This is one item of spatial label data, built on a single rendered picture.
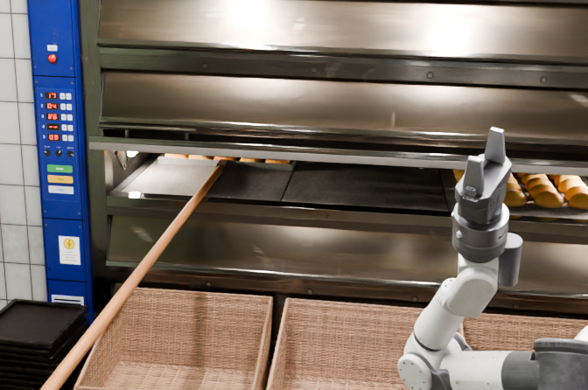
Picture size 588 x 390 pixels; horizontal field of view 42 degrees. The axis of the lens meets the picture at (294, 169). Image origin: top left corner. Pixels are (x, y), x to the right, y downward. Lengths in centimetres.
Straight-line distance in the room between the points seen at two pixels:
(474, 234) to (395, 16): 134
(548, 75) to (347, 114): 64
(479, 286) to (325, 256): 140
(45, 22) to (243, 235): 98
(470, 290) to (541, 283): 141
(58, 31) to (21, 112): 33
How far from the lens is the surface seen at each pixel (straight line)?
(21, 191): 289
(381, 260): 266
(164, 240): 227
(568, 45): 253
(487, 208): 121
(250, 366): 279
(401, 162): 240
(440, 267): 267
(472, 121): 253
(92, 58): 267
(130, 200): 274
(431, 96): 253
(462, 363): 145
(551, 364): 133
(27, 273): 299
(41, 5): 269
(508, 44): 250
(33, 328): 272
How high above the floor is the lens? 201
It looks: 16 degrees down
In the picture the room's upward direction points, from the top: 1 degrees clockwise
